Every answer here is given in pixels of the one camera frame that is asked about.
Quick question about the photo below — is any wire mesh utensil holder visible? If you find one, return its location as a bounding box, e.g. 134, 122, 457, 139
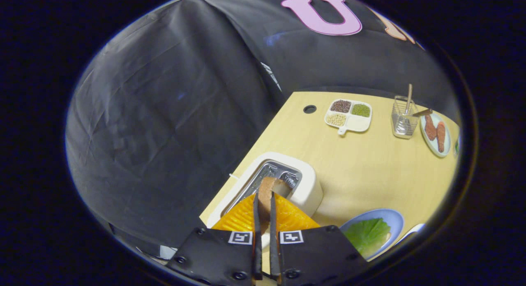
391, 95, 420, 139

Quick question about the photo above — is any pale plate with meat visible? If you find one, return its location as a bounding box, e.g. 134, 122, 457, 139
420, 112, 452, 158

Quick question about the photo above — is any brown meat piece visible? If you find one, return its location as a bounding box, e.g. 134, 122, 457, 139
424, 115, 437, 141
436, 122, 446, 153

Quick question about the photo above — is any cream white toaster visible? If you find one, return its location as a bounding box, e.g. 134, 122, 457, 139
205, 152, 324, 249

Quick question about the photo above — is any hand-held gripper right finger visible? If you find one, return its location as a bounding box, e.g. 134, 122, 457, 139
269, 191, 369, 286

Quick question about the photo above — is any black backdrop cloth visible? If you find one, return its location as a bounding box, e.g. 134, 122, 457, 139
65, 0, 461, 258

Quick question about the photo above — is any round pale blue plate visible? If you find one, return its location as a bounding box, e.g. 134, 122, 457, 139
339, 208, 405, 261

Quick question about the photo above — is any white divided dish with beans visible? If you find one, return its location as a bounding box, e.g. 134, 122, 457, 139
324, 99, 373, 136

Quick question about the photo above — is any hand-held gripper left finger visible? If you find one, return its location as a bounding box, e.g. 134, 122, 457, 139
166, 193, 263, 286

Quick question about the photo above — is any brown bread slice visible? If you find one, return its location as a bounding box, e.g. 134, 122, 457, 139
257, 177, 291, 237

